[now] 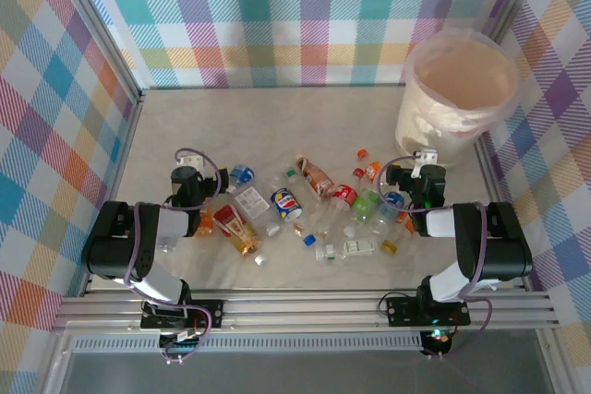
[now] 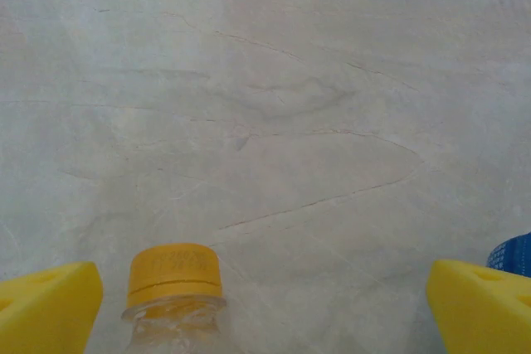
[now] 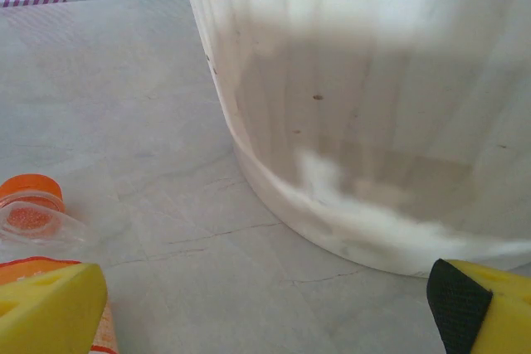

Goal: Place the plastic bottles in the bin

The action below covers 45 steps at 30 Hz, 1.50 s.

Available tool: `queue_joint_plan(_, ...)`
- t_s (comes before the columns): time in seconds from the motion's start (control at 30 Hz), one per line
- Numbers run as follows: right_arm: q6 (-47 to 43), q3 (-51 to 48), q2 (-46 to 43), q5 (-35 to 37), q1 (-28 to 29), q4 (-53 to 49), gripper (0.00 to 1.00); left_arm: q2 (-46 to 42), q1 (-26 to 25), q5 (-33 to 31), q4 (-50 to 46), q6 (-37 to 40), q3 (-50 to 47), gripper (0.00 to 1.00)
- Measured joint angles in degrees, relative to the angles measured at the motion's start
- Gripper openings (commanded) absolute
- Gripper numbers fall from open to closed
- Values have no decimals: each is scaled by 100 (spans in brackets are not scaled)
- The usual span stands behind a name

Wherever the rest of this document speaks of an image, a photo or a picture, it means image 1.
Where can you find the blue label clear bottle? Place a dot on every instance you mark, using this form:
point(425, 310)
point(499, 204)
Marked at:
point(392, 200)

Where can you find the orange label clear bottle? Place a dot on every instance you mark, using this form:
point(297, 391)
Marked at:
point(408, 226)

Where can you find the small orange bottle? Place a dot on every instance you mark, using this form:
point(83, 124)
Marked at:
point(206, 227)

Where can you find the small blue label bottle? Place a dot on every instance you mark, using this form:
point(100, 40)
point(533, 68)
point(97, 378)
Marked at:
point(242, 174)

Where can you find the orange soda bottle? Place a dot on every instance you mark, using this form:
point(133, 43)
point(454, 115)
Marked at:
point(374, 170)

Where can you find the cream round bin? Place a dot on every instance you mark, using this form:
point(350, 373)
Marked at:
point(429, 126)

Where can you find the red label tea bottle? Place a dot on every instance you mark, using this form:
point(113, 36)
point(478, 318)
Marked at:
point(233, 223)

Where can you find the crushed clear bottle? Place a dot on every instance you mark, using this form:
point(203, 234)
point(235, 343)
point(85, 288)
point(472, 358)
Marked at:
point(378, 224)

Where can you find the green label bottle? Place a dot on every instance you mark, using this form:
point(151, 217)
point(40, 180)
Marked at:
point(365, 202)

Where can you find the clear bottle white label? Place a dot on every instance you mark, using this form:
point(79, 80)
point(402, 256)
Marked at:
point(251, 202)

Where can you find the small clear bottle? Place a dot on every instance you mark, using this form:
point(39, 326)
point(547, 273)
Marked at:
point(167, 245)

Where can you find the yellow-orange bottle cap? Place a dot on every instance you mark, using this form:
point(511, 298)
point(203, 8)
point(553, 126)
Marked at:
point(389, 246)

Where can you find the orange bottle cap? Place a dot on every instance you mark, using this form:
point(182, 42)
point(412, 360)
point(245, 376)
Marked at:
point(364, 153)

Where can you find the square clear green-white label bottle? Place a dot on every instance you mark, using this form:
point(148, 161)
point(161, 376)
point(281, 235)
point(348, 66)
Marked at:
point(358, 246)

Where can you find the blue Pepsi label bottle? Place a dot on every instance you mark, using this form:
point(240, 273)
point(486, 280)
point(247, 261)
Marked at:
point(285, 202)

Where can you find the clear bottle green cap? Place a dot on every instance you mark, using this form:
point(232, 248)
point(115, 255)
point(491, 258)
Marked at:
point(291, 173)

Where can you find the blue bottle cap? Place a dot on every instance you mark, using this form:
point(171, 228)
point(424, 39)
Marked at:
point(309, 239)

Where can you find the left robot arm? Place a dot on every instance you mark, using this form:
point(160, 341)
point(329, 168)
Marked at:
point(115, 246)

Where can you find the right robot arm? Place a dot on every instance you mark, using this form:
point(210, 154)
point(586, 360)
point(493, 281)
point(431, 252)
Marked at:
point(503, 251)

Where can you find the translucent plastic bin liner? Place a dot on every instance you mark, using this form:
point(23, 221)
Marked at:
point(466, 71)

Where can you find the red Coca-Cola label bottle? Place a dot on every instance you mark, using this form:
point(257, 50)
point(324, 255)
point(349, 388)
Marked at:
point(345, 193)

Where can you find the brown label drink bottle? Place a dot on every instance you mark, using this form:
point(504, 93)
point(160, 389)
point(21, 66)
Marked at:
point(318, 179)

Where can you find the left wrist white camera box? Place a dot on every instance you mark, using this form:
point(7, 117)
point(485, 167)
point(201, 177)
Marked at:
point(191, 162)

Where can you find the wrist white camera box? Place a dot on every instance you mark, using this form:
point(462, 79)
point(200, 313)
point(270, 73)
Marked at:
point(191, 162)
point(427, 155)

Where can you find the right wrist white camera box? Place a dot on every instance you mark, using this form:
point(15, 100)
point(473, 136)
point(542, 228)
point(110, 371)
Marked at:
point(427, 155)

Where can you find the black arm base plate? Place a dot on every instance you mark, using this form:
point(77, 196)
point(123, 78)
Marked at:
point(212, 313)
point(399, 311)

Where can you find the aluminium front rail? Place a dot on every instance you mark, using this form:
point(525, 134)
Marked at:
point(300, 311)

